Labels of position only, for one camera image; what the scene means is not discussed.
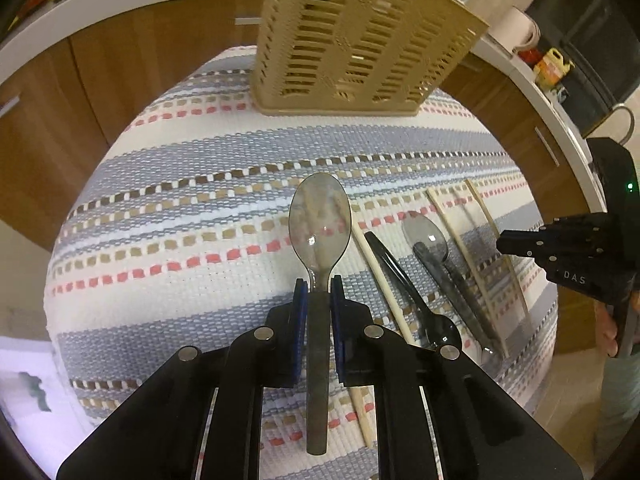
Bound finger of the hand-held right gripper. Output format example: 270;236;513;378
537;213;614;234
495;229;603;262

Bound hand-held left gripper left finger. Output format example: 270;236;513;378
57;279;309;480

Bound person's right hand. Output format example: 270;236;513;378
601;287;640;359

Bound person's grey trousers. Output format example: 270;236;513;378
594;347;640;463

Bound yellow cooking oil bottle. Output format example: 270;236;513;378
532;47;574;89

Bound beige plastic utensil basket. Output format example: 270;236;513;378
250;0;491;117

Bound dark window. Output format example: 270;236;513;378
525;0;640;136

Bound black plastic spoon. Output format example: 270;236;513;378
363;231;462;352

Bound dark grey plastic utensil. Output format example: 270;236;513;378
412;242;493;361

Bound striped woven table mat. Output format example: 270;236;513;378
43;45;559;480

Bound metal sink faucet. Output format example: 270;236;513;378
604;104;636;147

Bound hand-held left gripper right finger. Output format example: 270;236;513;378
329;275;584;480

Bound white kitchen countertop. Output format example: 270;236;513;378
0;0;608;213

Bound white electric kettle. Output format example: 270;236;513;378
499;6;542;54

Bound wooden base cabinet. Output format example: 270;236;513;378
0;7;608;356

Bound silver metal spoon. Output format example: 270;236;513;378
288;172;353;456

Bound clear grey plastic spoon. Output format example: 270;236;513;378
402;214;497;357

